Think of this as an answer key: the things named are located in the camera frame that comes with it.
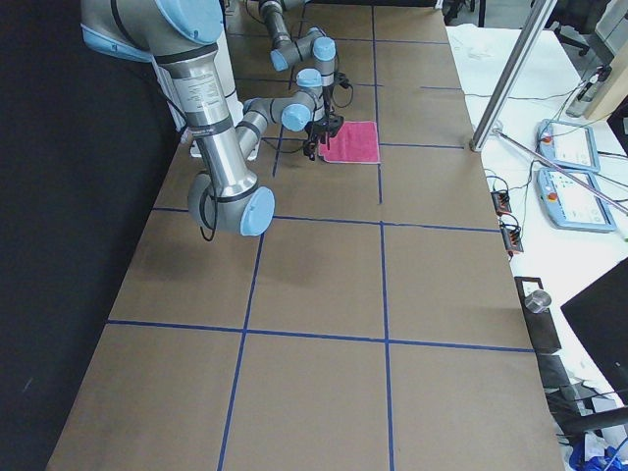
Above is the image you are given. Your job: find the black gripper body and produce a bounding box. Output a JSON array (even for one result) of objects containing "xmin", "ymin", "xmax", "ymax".
[
  {"xmin": 304, "ymin": 115, "xmax": 342, "ymax": 147},
  {"xmin": 333, "ymin": 72, "xmax": 352, "ymax": 89}
]

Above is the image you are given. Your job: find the pink towel with white trim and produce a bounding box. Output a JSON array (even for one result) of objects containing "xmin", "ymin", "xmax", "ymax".
[{"xmin": 319, "ymin": 121, "xmax": 381, "ymax": 165}]

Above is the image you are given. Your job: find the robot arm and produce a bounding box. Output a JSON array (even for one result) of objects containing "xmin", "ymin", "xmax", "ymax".
[
  {"xmin": 257, "ymin": 0, "xmax": 352, "ymax": 91},
  {"xmin": 80, "ymin": 1, "xmax": 343, "ymax": 236}
]

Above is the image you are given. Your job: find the orange black connector box far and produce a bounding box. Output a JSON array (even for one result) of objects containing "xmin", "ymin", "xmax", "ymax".
[{"xmin": 487, "ymin": 176, "xmax": 512, "ymax": 216}]

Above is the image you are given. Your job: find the orange black connector box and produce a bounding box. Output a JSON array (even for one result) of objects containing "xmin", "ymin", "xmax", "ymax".
[
  {"xmin": 498, "ymin": 213, "xmax": 524, "ymax": 258},
  {"xmin": 487, "ymin": 176, "xmax": 512, "ymax": 216}
]

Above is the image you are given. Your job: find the orange black connector box near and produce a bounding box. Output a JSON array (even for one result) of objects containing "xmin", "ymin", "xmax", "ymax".
[{"xmin": 498, "ymin": 213, "xmax": 524, "ymax": 258}]

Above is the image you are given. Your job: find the upper teach pendant tablet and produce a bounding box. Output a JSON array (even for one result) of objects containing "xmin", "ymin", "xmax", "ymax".
[{"xmin": 536, "ymin": 119, "xmax": 601, "ymax": 174}]

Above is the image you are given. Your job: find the teach pendant tablet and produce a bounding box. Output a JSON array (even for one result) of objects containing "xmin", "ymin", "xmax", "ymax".
[
  {"xmin": 536, "ymin": 168, "xmax": 616, "ymax": 234},
  {"xmin": 536, "ymin": 119, "xmax": 601, "ymax": 174}
]

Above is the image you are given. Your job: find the grey power strip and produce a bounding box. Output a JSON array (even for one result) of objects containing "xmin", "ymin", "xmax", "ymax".
[{"xmin": 566, "ymin": 65, "xmax": 612, "ymax": 118}]

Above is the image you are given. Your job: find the lower teach pendant tablet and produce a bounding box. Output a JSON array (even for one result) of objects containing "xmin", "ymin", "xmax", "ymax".
[{"xmin": 536, "ymin": 168, "xmax": 616, "ymax": 234}]

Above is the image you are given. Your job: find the silver metal cup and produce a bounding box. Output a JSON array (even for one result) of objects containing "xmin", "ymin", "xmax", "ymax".
[{"xmin": 524, "ymin": 289, "xmax": 551, "ymax": 314}]

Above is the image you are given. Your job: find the long reacher grabber stick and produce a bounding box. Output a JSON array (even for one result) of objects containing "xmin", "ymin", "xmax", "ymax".
[{"xmin": 492, "ymin": 128, "xmax": 628, "ymax": 216}]

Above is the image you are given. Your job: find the black tray under cup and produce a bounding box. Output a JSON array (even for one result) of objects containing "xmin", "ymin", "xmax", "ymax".
[{"xmin": 514, "ymin": 276, "xmax": 561, "ymax": 354}]

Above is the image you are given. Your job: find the black monitor corner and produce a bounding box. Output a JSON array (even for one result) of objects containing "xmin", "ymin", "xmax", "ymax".
[{"xmin": 561, "ymin": 259, "xmax": 627, "ymax": 403}]

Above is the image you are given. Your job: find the blue plastic bag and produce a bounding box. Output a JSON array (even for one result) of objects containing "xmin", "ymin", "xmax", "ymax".
[{"xmin": 568, "ymin": 439, "xmax": 627, "ymax": 471}]

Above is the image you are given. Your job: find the black braided left cable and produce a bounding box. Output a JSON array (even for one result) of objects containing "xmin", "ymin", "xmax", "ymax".
[{"xmin": 327, "ymin": 82, "xmax": 357, "ymax": 112}]

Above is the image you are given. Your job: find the black braided cable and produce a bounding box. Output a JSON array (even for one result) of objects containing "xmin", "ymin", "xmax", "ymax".
[
  {"xmin": 327, "ymin": 82, "xmax": 357, "ymax": 112},
  {"xmin": 198, "ymin": 190, "xmax": 222, "ymax": 242}
]

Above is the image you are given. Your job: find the black braided right cable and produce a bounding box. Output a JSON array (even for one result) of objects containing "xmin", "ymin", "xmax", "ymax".
[{"xmin": 198, "ymin": 190, "xmax": 222, "ymax": 242}]

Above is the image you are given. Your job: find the aluminium frame post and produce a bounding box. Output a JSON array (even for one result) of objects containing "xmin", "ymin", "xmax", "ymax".
[{"xmin": 470, "ymin": 0, "xmax": 557, "ymax": 152}]

